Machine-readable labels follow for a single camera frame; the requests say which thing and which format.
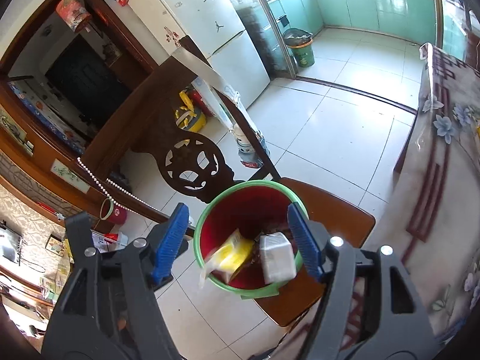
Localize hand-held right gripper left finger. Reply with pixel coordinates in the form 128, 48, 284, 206
41, 202, 190, 360

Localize yellow and white box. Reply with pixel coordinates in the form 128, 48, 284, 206
199, 229, 256, 289

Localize white refrigerator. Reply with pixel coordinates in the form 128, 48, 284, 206
131, 0, 271, 100

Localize green trash bin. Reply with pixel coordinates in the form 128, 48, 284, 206
282, 28, 315, 68

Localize framed bamboo picture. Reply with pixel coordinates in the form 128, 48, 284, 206
50, 158, 91, 192

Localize floral tablecloth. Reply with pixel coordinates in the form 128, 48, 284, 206
392, 43, 480, 346

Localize red bucket green rim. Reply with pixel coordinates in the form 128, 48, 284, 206
193, 180, 310, 301

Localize yellow bag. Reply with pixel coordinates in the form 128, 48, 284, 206
173, 89, 208, 133

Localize teal kitchen cabinets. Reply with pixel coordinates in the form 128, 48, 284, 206
268, 0, 469, 62

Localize carved wooden chair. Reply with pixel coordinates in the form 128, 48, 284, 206
80, 35, 376, 327

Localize red plastic cup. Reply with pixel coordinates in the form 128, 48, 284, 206
100, 198, 127, 225

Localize white carton box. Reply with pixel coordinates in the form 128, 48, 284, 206
259, 232, 297, 285

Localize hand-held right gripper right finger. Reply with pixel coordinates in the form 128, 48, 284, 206
288, 202, 440, 360

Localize red hanging ornament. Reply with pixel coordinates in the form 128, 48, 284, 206
56, 0, 92, 32

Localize white bead string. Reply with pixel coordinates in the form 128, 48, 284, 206
77, 157, 166, 214

